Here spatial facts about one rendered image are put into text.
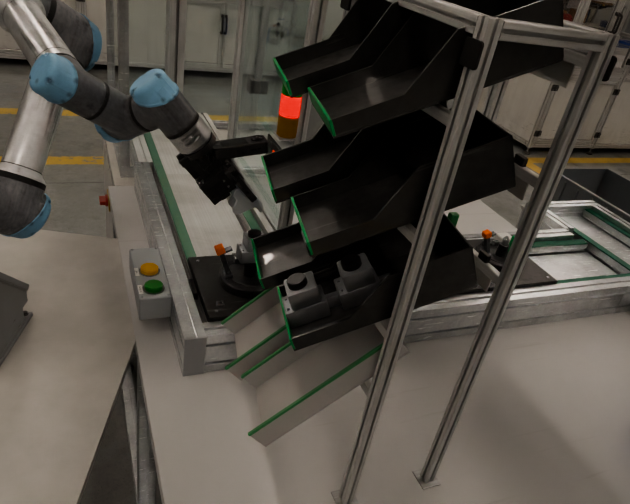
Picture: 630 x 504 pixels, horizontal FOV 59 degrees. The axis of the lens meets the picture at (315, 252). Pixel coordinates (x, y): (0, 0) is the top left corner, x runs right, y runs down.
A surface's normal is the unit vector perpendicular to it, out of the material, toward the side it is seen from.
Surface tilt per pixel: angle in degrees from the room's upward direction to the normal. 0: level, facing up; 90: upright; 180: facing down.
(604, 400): 0
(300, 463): 0
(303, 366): 45
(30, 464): 0
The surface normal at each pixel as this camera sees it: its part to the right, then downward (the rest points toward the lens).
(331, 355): -0.57, -0.62
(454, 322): 0.37, 0.53
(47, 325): 0.16, -0.85
